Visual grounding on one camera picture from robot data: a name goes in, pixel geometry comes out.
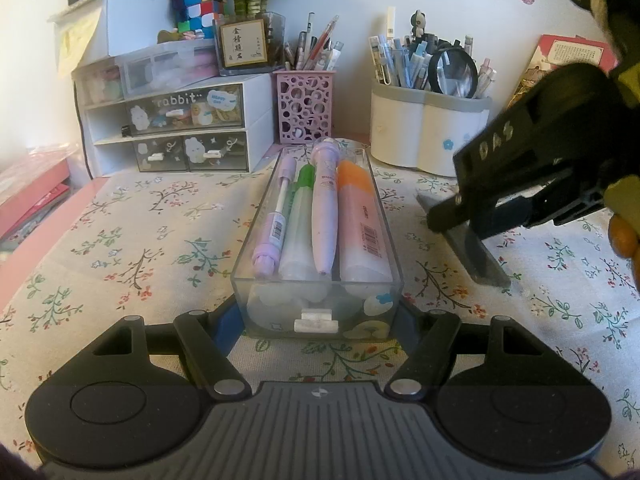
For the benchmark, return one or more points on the black magnifying glass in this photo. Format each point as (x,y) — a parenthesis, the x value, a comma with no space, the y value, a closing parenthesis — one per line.
(452,72)

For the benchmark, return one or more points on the wide clear sticker drawer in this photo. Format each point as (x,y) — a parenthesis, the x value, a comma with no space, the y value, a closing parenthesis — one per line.
(185,110)

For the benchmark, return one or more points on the pink folder stack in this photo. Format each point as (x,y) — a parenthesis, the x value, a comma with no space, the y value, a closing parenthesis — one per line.
(30,195)

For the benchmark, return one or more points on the white box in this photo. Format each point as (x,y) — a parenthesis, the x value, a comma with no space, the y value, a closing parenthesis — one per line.
(130,22)

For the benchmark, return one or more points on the pink perforated pen holder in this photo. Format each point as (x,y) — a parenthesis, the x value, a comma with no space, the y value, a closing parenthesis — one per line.
(302,105)

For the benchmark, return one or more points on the multicoloured puzzle cube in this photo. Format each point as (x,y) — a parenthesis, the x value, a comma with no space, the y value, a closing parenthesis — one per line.
(200,0)

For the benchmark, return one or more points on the person's right hand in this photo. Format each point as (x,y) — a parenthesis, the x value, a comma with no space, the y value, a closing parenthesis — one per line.
(624,240)

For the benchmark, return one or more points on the white desktop drawer organizer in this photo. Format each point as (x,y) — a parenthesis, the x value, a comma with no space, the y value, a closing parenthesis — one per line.
(260,110)

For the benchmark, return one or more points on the yellow sticky note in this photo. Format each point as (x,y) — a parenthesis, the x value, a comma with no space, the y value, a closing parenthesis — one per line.
(77,42)

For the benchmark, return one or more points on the small panda figure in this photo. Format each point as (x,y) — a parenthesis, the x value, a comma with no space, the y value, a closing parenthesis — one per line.
(419,24)

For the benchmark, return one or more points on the green highlighter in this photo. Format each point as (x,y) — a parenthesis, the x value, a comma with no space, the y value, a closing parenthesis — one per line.
(300,220)

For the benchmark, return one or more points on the floral tablecloth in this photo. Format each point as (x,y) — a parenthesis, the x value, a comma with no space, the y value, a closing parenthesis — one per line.
(150,240)

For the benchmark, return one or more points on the cluster of slim gel pens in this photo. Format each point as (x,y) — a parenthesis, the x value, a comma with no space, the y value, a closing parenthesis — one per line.
(315,50)

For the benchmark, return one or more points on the cluster of blue capped pens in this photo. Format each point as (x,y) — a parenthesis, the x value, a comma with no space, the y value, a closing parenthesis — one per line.
(402,62)

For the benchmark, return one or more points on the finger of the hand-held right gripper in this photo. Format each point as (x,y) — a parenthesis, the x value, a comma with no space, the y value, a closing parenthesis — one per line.
(455,212)
(505,217)

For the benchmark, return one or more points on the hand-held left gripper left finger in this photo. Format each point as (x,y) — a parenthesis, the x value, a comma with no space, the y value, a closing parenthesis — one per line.
(225,322)

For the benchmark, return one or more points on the orange highlighter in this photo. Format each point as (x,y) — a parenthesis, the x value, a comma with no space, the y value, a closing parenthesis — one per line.
(360,210)

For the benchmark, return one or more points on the fat lilac pen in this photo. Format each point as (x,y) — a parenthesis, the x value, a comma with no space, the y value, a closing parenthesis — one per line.
(324,220)

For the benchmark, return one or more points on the glass vase with label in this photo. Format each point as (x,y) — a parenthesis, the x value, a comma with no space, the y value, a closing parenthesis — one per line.
(275,45)

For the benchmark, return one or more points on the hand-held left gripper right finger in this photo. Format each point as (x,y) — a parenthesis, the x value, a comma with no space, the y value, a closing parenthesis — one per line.
(402,322)

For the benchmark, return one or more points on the red book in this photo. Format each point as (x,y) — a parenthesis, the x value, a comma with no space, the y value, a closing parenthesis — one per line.
(565,52)

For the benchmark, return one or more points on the white pen holder grey rim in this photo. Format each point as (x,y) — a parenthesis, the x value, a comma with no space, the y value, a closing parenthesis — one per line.
(415,130)

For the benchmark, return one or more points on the clear plastic storage box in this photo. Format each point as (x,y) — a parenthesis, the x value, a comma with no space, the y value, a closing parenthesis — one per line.
(170,70)
(97,82)

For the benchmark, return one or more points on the small clear drawer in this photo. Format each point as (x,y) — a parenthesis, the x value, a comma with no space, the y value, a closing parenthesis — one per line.
(159,155)
(215,152)

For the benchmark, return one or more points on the dark grey ruler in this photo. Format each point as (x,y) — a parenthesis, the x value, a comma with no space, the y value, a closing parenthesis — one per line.
(477,260)

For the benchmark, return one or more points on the thin purple barcode pen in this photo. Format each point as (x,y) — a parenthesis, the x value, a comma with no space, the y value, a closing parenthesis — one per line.
(272,240)

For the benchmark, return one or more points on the clear plastic drawer tray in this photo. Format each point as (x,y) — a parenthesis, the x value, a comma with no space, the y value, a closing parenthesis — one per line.
(280,322)

